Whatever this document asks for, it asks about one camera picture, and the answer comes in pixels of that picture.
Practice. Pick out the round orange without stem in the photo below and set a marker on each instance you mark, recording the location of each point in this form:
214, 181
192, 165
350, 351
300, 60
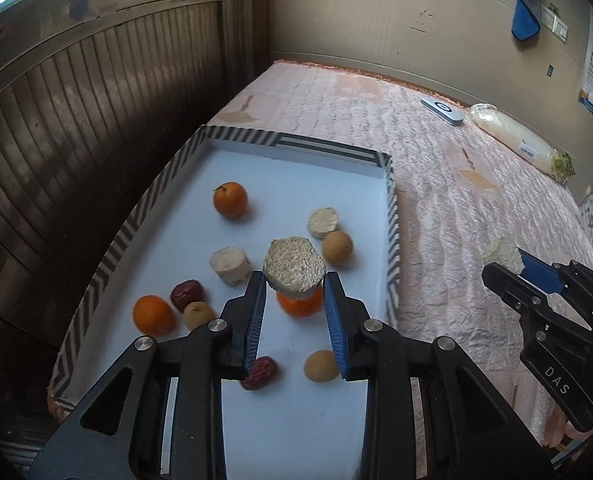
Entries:
299, 307

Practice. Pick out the brown longan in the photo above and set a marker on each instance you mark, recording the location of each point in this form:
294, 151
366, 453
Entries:
337, 247
200, 315
321, 366

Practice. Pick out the pale corn cob piece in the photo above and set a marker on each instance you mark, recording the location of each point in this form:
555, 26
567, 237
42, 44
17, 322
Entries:
501, 255

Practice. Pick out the orange with stem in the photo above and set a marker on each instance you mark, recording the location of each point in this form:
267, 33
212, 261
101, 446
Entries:
230, 201

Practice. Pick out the red date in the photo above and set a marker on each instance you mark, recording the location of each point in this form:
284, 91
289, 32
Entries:
261, 375
187, 295

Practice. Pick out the white tray with striped rim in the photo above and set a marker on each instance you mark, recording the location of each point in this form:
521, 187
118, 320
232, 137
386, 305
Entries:
276, 185

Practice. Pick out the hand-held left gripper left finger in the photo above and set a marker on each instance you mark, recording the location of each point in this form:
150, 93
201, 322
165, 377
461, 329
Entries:
256, 320

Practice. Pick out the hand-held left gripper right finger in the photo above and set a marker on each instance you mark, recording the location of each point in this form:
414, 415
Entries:
334, 330

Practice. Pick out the white radish in plastic bag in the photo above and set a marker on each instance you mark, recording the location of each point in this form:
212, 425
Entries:
516, 135

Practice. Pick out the pink quilted bed cover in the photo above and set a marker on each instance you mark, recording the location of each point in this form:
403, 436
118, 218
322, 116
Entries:
451, 200

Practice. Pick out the beige yam chunk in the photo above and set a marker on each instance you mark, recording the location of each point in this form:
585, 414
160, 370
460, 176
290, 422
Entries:
295, 266

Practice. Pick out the small oval orange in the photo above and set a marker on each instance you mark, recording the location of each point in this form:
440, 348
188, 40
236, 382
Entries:
153, 315

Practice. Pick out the yam chunk tray back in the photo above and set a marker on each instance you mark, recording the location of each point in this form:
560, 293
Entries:
323, 222

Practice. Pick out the blue hanging cloth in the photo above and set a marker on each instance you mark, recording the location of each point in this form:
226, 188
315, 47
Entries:
526, 7

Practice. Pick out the white wall switch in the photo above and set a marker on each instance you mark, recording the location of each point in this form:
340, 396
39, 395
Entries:
556, 22

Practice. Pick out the peeled banana piece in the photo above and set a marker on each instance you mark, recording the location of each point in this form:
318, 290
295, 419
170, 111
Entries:
230, 265

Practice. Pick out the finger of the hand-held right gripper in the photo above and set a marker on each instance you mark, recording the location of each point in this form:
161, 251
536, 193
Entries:
541, 272
511, 290

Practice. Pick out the white remote control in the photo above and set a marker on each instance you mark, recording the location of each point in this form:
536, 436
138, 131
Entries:
441, 109

